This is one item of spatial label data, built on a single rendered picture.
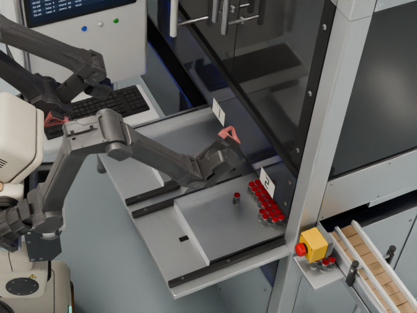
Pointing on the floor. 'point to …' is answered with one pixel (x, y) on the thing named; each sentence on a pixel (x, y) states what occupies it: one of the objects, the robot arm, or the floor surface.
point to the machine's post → (322, 138)
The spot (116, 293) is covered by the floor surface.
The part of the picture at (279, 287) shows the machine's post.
